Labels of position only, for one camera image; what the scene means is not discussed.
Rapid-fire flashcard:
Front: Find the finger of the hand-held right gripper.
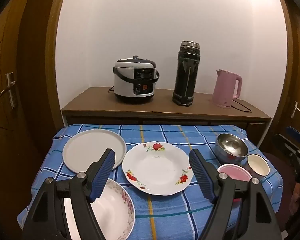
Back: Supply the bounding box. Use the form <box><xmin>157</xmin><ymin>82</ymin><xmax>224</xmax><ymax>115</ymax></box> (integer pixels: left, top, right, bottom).
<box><xmin>285</xmin><ymin>126</ymin><xmax>300</xmax><ymax>145</ymax></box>
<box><xmin>273</xmin><ymin>133</ymin><xmax>300</xmax><ymax>159</ymax></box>

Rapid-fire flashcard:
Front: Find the stainless steel bowl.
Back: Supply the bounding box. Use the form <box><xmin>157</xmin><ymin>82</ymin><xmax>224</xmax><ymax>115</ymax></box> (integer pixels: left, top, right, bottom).
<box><xmin>215</xmin><ymin>133</ymin><xmax>249</xmax><ymax>164</ymax></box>

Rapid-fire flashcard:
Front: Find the white pink-floral bowl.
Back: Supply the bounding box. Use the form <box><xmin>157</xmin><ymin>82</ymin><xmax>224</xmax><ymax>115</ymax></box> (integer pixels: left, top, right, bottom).
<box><xmin>62</xmin><ymin>178</ymin><xmax>136</xmax><ymax>240</ymax></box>

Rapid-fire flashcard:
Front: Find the pink bowl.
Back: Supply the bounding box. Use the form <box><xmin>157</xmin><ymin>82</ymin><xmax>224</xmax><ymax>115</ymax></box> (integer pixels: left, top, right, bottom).
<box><xmin>217</xmin><ymin>164</ymin><xmax>253</xmax><ymax>204</ymax></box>

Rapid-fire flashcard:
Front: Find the pink electric kettle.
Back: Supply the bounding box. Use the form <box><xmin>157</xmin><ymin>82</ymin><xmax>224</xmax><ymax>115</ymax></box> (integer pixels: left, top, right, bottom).
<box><xmin>211</xmin><ymin>69</ymin><xmax>243</xmax><ymax>109</ymax></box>

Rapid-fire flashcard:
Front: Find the black thermos flask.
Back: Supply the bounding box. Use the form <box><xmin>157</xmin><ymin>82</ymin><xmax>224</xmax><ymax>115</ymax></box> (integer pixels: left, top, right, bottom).
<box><xmin>172</xmin><ymin>40</ymin><xmax>200</xmax><ymax>107</ymax></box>

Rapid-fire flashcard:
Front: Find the white and black rice cooker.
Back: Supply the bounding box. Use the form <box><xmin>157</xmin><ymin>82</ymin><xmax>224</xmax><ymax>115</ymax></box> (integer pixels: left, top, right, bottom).
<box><xmin>112</xmin><ymin>56</ymin><xmax>160</xmax><ymax>105</ymax></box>

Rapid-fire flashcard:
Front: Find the black kettle cable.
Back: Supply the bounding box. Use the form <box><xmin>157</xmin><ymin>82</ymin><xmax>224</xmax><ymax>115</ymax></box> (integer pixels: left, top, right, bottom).
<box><xmin>231</xmin><ymin>100</ymin><xmax>253</xmax><ymax>113</ymax></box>

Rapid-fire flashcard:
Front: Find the white red-flower plate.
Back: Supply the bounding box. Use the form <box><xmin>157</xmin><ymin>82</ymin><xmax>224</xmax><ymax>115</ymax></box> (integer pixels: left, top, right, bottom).
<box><xmin>122</xmin><ymin>141</ymin><xmax>193</xmax><ymax>196</ymax></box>

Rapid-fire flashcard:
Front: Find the metal door handle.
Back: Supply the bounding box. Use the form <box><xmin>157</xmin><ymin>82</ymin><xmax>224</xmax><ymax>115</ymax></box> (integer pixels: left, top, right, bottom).
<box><xmin>291</xmin><ymin>101</ymin><xmax>300</xmax><ymax>117</ymax></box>
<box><xmin>0</xmin><ymin>72</ymin><xmax>17</xmax><ymax>110</ymax></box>

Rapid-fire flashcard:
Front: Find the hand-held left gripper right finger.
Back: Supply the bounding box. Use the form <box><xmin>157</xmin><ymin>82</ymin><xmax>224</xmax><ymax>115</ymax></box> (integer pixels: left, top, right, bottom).
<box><xmin>189</xmin><ymin>149</ymin><xmax>283</xmax><ymax>240</ymax></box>

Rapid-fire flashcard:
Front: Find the wooden door frame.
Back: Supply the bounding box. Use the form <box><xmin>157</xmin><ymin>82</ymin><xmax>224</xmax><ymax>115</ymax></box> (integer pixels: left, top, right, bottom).
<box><xmin>44</xmin><ymin>0</ymin><xmax>74</xmax><ymax>133</ymax></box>
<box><xmin>275</xmin><ymin>0</ymin><xmax>294</xmax><ymax>150</ymax></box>

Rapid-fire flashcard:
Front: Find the brown wooden cabinet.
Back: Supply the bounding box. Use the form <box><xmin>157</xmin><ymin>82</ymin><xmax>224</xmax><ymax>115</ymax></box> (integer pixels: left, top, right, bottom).
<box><xmin>61</xmin><ymin>87</ymin><xmax>272</xmax><ymax>148</ymax></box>

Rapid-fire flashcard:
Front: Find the blue checked tablecloth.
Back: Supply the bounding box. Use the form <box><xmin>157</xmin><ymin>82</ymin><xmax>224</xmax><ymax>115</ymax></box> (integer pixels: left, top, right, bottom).
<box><xmin>16</xmin><ymin>124</ymin><xmax>284</xmax><ymax>240</ymax></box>

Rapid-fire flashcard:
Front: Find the grey round plate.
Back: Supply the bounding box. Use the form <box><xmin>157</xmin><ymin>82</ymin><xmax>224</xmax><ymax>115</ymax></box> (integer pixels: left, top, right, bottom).
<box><xmin>62</xmin><ymin>129</ymin><xmax>127</xmax><ymax>174</ymax></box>

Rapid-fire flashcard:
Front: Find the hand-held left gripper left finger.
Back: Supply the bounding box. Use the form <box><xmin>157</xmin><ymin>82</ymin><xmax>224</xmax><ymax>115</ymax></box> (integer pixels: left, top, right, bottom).
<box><xmin>21</xmin><ymin>149</ymin><xmax>115</xmax><ymax>240</ymax></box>

